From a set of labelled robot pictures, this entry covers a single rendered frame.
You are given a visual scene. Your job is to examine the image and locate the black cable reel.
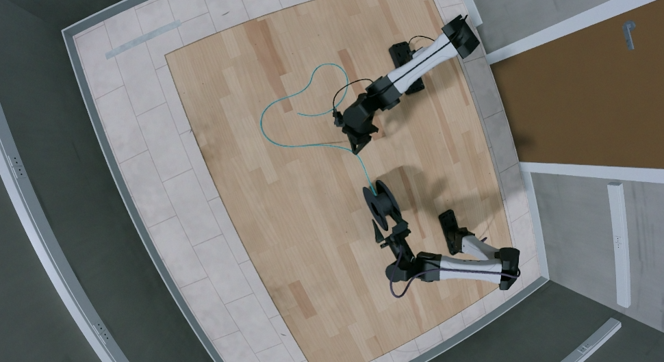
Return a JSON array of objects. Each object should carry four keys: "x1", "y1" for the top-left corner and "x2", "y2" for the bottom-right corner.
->
[{"x1": 363, "y1": 180, "x2": 402, "y2": 231}]

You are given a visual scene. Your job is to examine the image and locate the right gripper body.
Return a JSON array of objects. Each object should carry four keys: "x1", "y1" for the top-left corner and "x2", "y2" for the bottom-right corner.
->
[{"x1": 333, "y1": 112, "x2": 379, "y2": 145}]

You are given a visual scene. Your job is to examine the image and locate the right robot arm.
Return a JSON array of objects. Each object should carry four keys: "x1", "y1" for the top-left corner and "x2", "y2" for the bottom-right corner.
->
[{"x1": 334, "y1": 15, "x2": 480, "y2": 128}]

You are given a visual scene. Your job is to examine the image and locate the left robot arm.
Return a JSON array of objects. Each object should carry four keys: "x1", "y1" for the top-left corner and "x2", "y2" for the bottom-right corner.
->
[{"x1": 392, "y1": 209, "x2": 520, "y2": 290}]

